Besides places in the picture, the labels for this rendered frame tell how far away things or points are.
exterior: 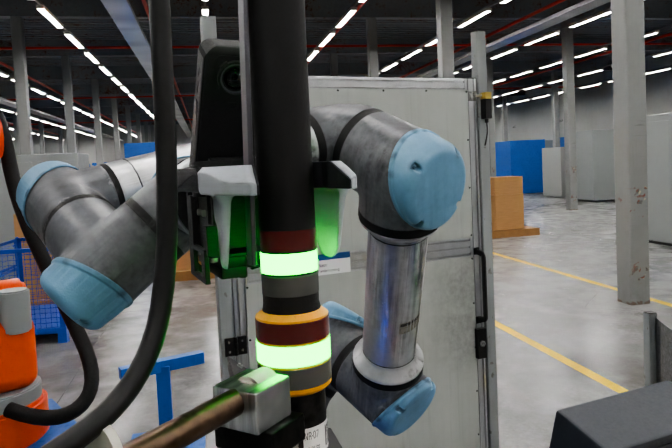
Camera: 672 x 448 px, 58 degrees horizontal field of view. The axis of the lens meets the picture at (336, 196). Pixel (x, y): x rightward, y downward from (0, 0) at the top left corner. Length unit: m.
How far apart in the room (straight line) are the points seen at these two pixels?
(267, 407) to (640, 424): 0.84
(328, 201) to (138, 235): 0.25
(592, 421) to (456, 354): 1.67
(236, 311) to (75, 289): 1.69
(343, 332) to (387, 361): 0.14
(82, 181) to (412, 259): 0.43
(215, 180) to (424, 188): 0.45
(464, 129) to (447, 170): 1.86
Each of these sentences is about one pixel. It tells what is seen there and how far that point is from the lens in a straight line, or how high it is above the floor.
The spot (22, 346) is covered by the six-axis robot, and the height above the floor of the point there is 0.65.
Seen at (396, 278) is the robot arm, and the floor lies 1.50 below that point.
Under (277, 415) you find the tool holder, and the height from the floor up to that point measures 1.53.
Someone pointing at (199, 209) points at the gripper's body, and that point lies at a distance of 0.43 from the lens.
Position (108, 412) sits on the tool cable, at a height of 1.57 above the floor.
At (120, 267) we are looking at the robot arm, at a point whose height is 1.58.
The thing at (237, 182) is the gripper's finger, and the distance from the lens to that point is 0.31.
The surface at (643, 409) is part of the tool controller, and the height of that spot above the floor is 1.24.
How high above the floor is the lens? 1.66
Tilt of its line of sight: 3 degrees down
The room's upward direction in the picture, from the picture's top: 3 degrees counter-clockwise
